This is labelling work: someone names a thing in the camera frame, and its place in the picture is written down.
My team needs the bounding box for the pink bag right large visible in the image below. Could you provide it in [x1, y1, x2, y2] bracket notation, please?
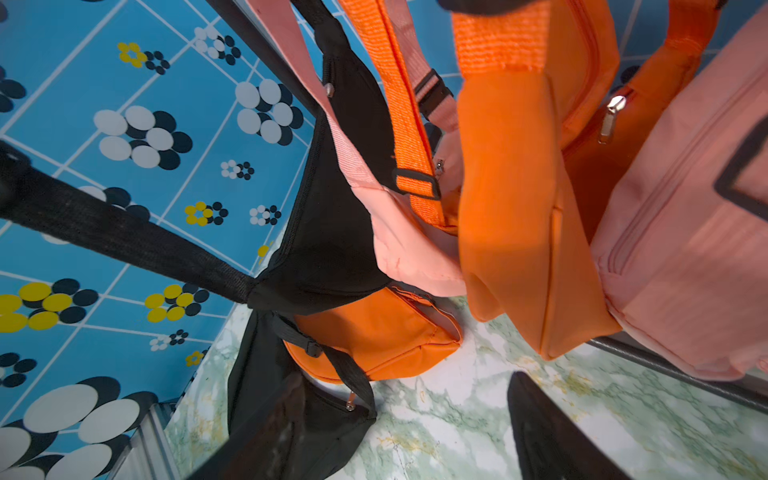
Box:
[592, 10, 767, 380]

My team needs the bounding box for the orange bag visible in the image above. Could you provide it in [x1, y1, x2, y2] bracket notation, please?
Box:
[272, 284, 463, 384]
[343, 1, 722, 360]

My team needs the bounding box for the black bag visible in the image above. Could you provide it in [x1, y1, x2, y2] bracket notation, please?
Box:
[0, 0, 409, 480]

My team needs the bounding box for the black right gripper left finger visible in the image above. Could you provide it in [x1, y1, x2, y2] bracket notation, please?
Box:
[190, 373, 306, 479]

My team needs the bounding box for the black clothes rack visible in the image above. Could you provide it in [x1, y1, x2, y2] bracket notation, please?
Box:
[209, 1, 767, 413]

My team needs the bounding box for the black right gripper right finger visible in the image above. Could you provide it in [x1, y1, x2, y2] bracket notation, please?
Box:
[507, 371, 629, 480]

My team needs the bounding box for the aluminium corner post left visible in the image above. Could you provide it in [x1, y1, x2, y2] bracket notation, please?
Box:
[107, 403, 182, 480]

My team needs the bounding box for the pink bag left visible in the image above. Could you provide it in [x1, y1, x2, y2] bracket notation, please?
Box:
[248, 1, 466, 297]

